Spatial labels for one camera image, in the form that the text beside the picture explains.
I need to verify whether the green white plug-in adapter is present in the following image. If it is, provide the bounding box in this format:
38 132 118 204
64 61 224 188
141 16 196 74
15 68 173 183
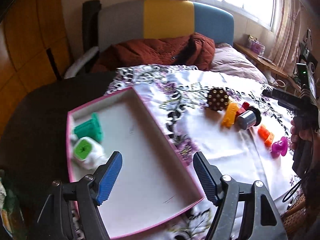
73 137 108 170

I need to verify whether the green plastic funnel piece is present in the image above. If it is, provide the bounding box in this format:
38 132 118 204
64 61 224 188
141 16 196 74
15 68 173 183
73 113 104 143

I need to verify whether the black grey cylinder cup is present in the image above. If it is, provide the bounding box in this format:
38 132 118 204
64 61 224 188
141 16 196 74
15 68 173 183
236 106 261 131

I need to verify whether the yellow-orange plastic piece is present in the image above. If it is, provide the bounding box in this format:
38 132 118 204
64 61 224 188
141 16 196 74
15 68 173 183
221 102 239 128

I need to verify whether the brown studded round object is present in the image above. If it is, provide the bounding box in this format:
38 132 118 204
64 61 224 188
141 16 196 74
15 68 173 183
207 87 229 112

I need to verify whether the right hand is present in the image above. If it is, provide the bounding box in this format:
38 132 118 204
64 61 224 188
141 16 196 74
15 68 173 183
290 120 319 150

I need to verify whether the magenta plastic piece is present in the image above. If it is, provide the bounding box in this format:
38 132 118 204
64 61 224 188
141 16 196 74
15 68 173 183
271 137 289 158

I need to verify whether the orange plastic block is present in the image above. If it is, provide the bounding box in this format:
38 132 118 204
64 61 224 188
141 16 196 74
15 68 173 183
258 124 274 147

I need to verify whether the pink shallow tray box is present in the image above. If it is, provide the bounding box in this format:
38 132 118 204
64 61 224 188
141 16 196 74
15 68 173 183
66 87 204 239

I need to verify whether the floral embroidered white tablecloth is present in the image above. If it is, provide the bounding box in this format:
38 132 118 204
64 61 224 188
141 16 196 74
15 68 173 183
69 64 304 240

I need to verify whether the wooden side shelf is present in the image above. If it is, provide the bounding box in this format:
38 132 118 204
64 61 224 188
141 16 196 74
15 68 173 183
233 42 301 93

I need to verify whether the purple gift box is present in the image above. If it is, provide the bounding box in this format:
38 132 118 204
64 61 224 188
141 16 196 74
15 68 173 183
247 35 265 56

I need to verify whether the mauve pillow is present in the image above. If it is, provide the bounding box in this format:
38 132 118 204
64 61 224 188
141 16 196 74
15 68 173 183
210 43 267 83

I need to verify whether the white armrest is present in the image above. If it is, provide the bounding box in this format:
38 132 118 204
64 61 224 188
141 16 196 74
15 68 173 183
64 46 100 79

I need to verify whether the rust red quilted jacket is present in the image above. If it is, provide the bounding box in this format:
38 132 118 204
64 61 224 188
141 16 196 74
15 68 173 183
92 33 215 73

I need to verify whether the wooden wardrobe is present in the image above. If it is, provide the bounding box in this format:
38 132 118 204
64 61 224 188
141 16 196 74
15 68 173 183
1 0 72 127

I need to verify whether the multicolour padded headboard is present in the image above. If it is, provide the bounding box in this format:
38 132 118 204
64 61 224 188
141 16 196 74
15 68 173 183
98 0 234 51

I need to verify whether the black cushion roll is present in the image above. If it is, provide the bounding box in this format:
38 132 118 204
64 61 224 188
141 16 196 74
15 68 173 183
82 0 101 53

